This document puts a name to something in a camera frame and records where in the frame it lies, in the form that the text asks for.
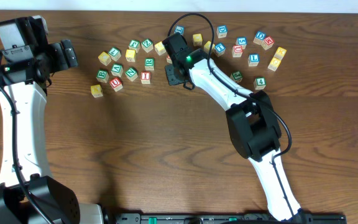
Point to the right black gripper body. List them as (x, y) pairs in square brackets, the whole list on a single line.
[(173, 76)]

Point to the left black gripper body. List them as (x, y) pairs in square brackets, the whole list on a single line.
[(53, 60)]

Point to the red I block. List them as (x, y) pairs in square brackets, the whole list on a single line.
[(145, 78)]

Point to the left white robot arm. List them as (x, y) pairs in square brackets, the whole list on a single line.
[(28, 192)]

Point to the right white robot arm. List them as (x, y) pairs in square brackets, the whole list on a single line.
[(254, 126)]

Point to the red E block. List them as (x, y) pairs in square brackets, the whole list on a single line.
[(168, 59)]

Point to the green R block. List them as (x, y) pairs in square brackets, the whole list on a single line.
[(149, 64)]

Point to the yellow block near Z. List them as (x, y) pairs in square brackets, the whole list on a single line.
[(160, 48)]

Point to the yellow Q block left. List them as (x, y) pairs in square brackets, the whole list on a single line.
[(104, 58)]

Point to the green B block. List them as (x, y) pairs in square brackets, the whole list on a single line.
[(102, 76)]

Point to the yellow block beside T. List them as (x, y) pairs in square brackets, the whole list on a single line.
[(208, 45)]

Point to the yellow block top centre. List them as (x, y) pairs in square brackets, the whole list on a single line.
[(197, 40)]

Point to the green Z block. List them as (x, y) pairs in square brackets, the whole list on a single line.
[(147, 45)]

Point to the blue L block top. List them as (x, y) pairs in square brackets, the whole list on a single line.
[(179, 29)]

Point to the blue l block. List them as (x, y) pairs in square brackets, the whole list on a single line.
[(253, 60), (179, 29)]

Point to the yellow K block left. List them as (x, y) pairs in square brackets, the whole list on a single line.
[(96, 91)]

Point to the yellow k block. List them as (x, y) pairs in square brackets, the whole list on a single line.
[(280, 53), (96, 91)]

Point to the green L block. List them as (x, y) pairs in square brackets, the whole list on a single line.
[(114, 53)]

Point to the green N block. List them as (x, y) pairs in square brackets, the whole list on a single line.
[(131, 74)]

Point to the green V block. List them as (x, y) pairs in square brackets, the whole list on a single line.
[(117, 70)]

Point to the blue T block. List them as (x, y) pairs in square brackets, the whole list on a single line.
[(219, 49)]

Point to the yellow block below J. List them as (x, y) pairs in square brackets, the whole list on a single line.
[(130, 55)]

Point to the green J block left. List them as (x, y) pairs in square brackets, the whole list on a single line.
[(134, 45)]

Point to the green j block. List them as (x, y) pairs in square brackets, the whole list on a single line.
[(236, 76), (134, 45)]

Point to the red U block left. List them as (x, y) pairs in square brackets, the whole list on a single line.
[(116, 84)]

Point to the red u block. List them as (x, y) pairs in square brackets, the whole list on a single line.
[(237, 51), (116, 84)]

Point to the green J block right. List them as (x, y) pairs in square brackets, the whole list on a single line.
[(236, 76)]

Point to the blue D block top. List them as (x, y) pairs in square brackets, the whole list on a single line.
[(222, 31)]

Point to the blue d block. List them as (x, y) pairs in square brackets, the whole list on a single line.
[(259, 37), (222, 31)]

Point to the red U block right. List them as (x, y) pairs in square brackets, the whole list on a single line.
[(237, 51)]

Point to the blue 5 block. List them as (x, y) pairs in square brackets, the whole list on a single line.
[(241, 41)]

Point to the blue L block right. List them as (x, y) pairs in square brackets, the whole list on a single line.
[(253, 60)]

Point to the green 4 block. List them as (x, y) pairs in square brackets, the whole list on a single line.
[(259, 83)]

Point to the blue D block right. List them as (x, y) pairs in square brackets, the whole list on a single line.
[(259, 37)]

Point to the red M block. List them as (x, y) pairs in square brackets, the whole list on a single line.
[(267, 43)]

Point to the yellow C block right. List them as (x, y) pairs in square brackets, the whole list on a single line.
[(274, 64)]

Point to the yellow K block right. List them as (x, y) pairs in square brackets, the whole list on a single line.
[(280, 53)]

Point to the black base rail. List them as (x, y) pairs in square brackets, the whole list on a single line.
[(301, 218)]

